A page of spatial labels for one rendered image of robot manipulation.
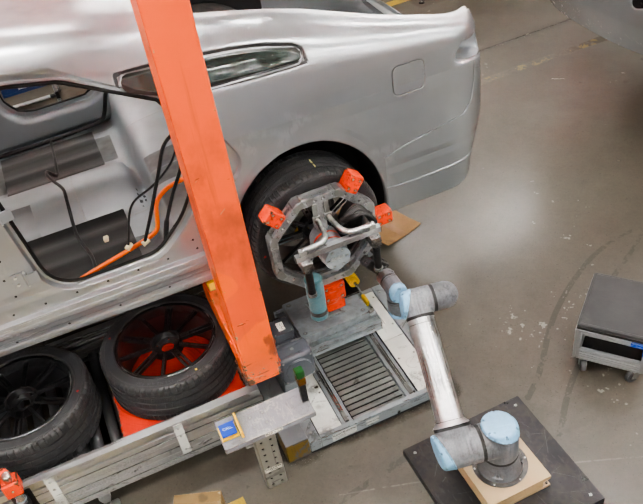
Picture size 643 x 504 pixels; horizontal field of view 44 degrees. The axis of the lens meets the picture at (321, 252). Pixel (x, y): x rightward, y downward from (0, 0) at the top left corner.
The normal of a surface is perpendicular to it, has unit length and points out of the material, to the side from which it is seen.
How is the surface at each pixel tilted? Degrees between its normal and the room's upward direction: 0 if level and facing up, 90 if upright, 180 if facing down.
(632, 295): 0
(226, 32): 34
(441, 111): 90
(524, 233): 0
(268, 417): 0
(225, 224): 90
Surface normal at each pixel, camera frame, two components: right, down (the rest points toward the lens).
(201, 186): 0.40, 0.56
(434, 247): -0.13, -0.75
